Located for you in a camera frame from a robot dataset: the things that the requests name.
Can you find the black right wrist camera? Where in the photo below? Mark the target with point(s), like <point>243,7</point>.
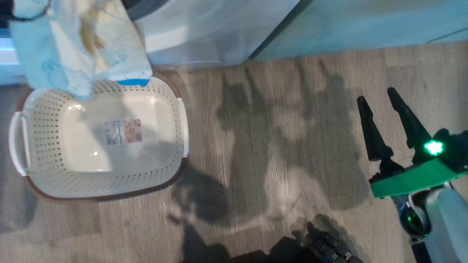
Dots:
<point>451,146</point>

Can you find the cream perforated laundry basket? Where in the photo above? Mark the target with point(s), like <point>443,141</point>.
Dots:
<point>47,175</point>

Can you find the basket product label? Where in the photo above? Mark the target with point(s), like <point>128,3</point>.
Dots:
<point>123,131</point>

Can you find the pale green plain cabinet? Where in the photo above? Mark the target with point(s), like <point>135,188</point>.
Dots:
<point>365,25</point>

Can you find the yellow garment with blue cuffs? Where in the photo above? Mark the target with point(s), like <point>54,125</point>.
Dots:
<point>65,44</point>

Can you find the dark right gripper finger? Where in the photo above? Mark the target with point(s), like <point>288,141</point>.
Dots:
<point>373,135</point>
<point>409,120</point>

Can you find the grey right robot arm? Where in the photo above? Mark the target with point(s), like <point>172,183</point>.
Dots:
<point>446,226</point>

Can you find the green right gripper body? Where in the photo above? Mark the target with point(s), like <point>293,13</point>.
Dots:
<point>413,179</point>

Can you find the white washing machine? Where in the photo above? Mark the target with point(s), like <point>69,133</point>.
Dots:
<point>204,29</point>

